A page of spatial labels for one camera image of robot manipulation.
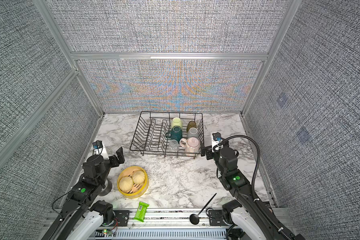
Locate black corrugated cable conduit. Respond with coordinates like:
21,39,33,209
217,134,295,240

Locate grey tape roll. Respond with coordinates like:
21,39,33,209
99,178,113,197

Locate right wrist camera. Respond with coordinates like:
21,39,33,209
211,132,224,153

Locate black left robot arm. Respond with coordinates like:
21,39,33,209
42,147,125,240

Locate black ladle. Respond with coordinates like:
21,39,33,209
189,193,217,225

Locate aluminium front rail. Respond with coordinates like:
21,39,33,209
43,207,299,240

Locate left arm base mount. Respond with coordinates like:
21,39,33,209
65,200,130,240

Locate dark green mug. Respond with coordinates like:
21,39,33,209
165,127,183,142

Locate green snack packet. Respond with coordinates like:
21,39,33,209
134,202,150,222

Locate steamed bun left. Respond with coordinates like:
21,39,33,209
119,176,134,193

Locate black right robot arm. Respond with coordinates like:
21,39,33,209
201,146,304,240

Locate steamed bun right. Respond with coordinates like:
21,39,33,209
132,170,146,185

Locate steamed bun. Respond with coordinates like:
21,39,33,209
119,176,134,193
132,170,146,185

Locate black wire dish rack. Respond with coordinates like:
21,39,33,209
130,111,205,158

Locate grey mug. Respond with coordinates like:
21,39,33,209
187,128,199,139

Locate light green mug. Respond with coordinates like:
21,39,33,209
171,117,183,130

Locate clear glass cup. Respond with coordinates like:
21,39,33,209
168,140,179,153

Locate pink iridescent mug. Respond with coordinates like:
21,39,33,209
179,137,201,157

